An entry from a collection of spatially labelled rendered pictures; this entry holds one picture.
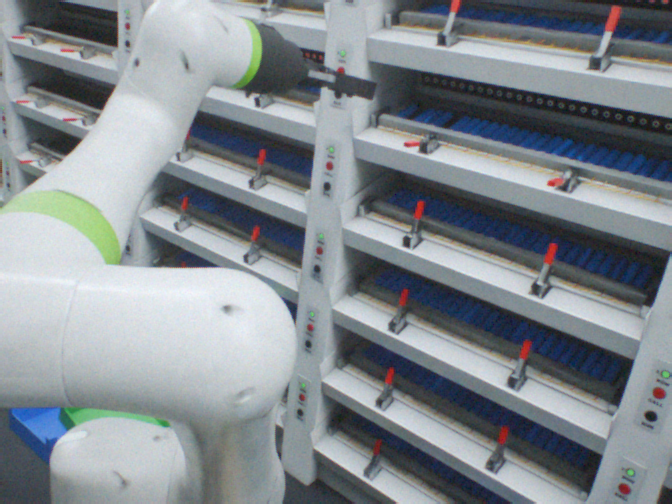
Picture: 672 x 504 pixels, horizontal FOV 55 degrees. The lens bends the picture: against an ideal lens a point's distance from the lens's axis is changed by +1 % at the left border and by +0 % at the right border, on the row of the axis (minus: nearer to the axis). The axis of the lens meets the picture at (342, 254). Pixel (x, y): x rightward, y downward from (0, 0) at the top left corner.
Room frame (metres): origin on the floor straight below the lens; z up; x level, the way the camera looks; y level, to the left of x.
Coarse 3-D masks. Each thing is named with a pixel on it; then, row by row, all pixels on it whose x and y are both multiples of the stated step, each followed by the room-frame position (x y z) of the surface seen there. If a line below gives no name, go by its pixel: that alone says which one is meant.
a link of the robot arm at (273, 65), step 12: (264, 12) 0.92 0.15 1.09; (264, 24) 0.92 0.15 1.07; (264, 36) 0.88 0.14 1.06; (276, 36) 0.91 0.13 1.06; (264, 48) 0.87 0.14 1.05; (276, 48) 0.89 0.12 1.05; (264, 60) 0.87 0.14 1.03; (276, 60) 0.89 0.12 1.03; (264, 72) 0.88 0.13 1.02; (276, 72) 0.89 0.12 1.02; (252, 84) 0.88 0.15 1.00; (264, 84) 0.89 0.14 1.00; (276, 84) 0.90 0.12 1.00
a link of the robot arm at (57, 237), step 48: (48, 192) 0.53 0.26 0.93; (0, 240) 0.44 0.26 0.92; (48, 240) 0.46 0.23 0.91; (96, 240) 0.50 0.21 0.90; (0, 288) 0.39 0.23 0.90; (48, 288) 0.40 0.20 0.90; (0, 336) 0.37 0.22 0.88; (48, 336) 0.38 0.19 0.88; (0, 384) 0.37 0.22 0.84; (48, 384) 0.37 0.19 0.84
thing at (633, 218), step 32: (384, 96) 1.33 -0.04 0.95; (448, 96) 1.34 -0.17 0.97; (352, 128) 1.25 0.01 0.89; (608, 128) 1.14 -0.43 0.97; (384, 160) 1.22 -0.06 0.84; (416, 160) 1.17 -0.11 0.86; (448, 160) 1.14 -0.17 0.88; (480, 160) 1.13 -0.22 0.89; (480, 192) 1.10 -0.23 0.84; (512, 192) 1.06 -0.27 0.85; (544, 192) 1.02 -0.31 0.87; (576, 192) 1.01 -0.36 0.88; (608, 192) 1.00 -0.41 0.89; (608, 224) 0.97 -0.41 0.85; (640, 224) 0.94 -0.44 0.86
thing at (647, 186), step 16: (384, 128) 1.26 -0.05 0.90; (400, 128) 1.25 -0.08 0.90; (416, 128) 1.23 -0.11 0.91; (432, 128) 1.21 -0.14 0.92; (464, 144) 1.17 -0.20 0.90; (480, 144) 1.15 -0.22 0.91; (496, 144) 1.14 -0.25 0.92; (528, 160) 1.10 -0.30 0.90; (544, 160) 1.08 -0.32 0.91; (560, 160) 1.07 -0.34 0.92; (592, 176) 1.03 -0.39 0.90; (608, 176) 1.01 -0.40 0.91; (624, 176) 1.00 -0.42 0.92; (640, 176) 1.00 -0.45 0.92; (640, 192) 0.99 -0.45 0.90; (656, 192) 0.97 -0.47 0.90
